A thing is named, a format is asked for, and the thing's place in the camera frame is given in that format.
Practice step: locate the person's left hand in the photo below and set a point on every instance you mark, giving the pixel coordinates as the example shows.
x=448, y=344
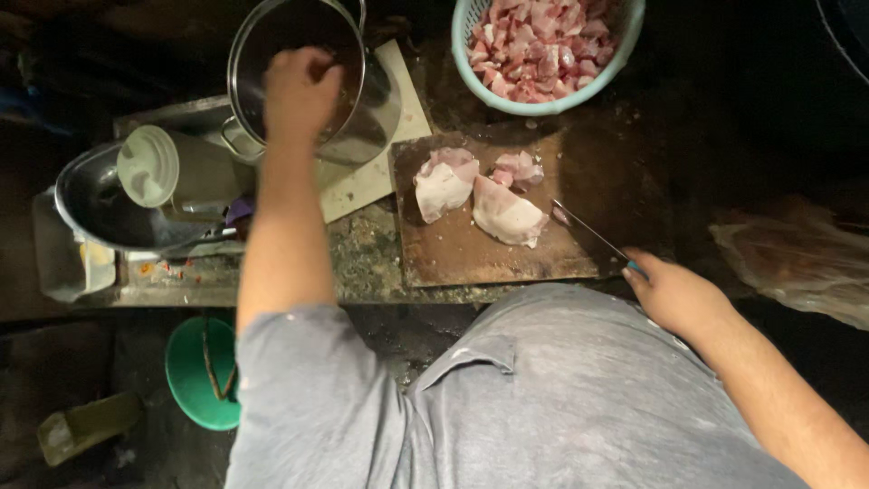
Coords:
x=299, y=95

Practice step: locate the person's right hand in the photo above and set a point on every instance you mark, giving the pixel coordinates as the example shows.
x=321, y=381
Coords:
x=672, y=293

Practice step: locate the person's right fingers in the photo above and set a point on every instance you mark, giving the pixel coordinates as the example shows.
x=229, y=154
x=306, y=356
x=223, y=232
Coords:
x=635, y=266

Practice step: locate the person's left fingers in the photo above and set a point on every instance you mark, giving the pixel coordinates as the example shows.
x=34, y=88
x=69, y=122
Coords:
x=316, y=60

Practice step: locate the tall stainless steel pot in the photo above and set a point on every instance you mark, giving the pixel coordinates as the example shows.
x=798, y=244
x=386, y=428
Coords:
x=299, y=27

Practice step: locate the white plastic cutting board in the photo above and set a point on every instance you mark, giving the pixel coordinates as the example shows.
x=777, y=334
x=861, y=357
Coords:
x=377, y=156

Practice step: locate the raw pork chunk with skin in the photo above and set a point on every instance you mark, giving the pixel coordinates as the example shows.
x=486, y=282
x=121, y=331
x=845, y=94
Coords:
x=506, y=216

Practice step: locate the wooden cutting board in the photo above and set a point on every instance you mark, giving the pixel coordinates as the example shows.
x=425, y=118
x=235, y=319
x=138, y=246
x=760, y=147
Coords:
x=502, y=210

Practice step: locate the small raw pork pieces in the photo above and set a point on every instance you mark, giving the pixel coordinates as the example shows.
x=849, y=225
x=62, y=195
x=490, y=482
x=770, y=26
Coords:
x=517, y=168

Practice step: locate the clear plastic bag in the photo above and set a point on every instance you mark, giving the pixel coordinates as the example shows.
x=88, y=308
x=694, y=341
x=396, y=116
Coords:
x=794, y=261

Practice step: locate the person's grey shirt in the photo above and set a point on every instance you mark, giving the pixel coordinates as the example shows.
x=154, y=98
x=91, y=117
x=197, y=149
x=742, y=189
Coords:
x=516, y=401

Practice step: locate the large raw pork chunk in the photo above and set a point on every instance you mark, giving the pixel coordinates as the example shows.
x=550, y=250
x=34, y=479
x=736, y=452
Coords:
x=445, y=185

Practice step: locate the white lidded plastic jar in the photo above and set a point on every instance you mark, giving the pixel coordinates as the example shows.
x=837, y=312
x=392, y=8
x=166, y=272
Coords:
x=170, y=166

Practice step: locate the teal plastic colander basket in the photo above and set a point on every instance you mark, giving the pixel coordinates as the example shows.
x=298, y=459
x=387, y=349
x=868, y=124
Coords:
x=550, y=102

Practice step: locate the heap of diced raw pork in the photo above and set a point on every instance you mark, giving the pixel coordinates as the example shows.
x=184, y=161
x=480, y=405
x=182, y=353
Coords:
x=543, y=47

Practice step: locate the steel wok pan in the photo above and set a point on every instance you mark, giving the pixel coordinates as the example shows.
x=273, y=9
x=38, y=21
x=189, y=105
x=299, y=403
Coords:
x=102, y=204

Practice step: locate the clear plastic container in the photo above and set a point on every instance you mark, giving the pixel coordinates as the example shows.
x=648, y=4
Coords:
x=64, y=265

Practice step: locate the green plastic bucket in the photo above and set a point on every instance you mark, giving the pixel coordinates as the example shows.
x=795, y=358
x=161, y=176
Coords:
x=197, y=377

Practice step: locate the yellow-green plastic scoop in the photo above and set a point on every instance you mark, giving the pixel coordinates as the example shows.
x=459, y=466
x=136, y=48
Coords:
x=85, y=424

